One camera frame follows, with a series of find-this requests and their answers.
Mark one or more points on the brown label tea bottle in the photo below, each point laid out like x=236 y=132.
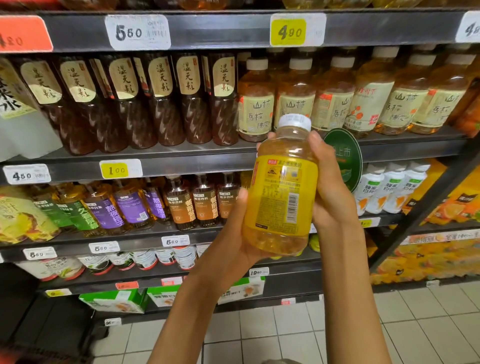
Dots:
x=205 y=204
x=180 y=206
x=227 y=198

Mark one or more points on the row of amber drink bottles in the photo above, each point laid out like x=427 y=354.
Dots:
x=375 y=97

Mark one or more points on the person's right forearm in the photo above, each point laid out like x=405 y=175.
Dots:
x=350 y=300

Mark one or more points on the green label tea bottle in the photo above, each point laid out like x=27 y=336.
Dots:
x=50 y=210
x=80 y=215

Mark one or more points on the small yellow price tag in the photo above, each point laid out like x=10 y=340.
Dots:
x=58 y=293
x=369 y=222

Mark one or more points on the small red price tag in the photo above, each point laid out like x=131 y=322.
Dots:
x=288 y=301

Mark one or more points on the round green shelf sign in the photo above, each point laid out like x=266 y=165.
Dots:
x=347 y=159

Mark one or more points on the person's left forearm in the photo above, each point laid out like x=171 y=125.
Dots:
x=183 y=318

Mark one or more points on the orange drink bottles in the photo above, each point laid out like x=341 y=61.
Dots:
x=468 y=116

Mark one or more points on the yellow pineapple drink pack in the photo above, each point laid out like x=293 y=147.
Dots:
x=20 y=217

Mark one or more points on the row of dark tea bottles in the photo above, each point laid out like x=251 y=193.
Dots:
x=131 y=108

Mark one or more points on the yellow label juice bottle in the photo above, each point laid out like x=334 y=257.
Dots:
x=279 y=195

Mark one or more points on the white price tag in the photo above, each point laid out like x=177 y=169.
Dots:
x=137 y=32
x=104 y=247
x=113 y=322
x=26 y=174
x=469 y=27
x=259 y=272
x=39 y=253
x=432 y=283
x=175 y=241

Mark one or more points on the stack of orange juice packs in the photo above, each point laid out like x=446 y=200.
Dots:
x=427 y=262

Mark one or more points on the person's left thumb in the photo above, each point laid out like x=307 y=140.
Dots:
x=236 y=215

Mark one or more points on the large white water bottle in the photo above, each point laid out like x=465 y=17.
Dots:
x=18 y=123

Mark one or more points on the purple label tea bottle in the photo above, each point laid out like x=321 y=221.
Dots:
x=107 y=212
x=156 y=202
x=133 y=206

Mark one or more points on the orange fruit print juice pack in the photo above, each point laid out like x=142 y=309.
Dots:
x=457 y=206

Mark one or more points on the grey metal shelf unit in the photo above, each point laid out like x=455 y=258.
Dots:
x=210 y=159

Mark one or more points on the green and white carton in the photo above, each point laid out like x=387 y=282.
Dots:
x=163 y=296
x=112 y=301
x=243 y=290

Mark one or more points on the person's right thumb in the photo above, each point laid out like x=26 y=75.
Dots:
x=318 y=153

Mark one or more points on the person's left hand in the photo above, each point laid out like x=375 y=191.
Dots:
x=221 y=255

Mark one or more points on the white honey drink bottle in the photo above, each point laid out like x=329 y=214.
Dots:
x=407 y=187
x=365 y=195
x=384 y=191

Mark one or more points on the orange and white shelf banner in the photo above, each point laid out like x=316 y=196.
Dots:
x=442 y=237

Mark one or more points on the orange price tag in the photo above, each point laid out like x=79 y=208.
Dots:
x=22 y=34

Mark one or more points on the small yellow drink bottle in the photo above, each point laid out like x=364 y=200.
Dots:
x=314 y=243

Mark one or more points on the person's right hand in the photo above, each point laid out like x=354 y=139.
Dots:
x=335 y=198

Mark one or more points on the row of red rimmed bottles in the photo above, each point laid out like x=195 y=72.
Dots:
x=112 y=260

